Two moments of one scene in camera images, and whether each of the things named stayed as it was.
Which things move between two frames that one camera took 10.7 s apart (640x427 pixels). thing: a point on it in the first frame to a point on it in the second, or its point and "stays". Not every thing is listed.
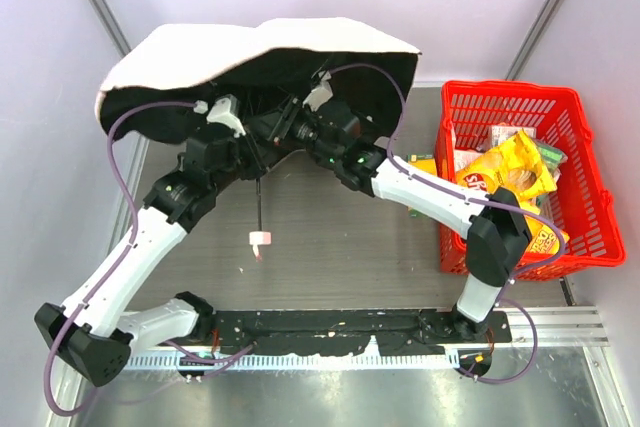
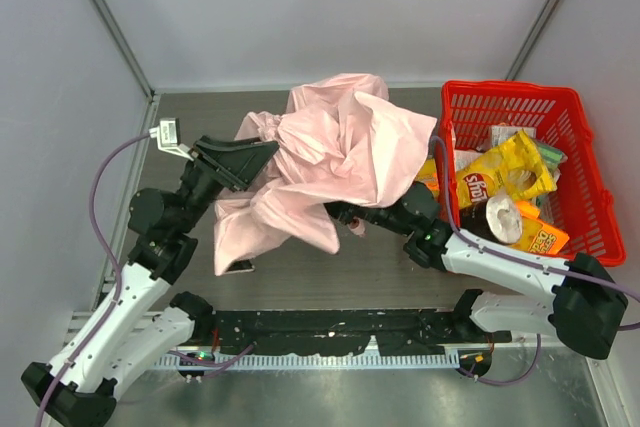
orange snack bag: x=545 y=239 stays
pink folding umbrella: x=271 y=78 to x=342 y=140
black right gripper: x=288 y=117 to x=375 y=216
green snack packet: x=552 y=157 stays
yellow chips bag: x=517 y=166 stays
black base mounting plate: x=403 y=332 stays
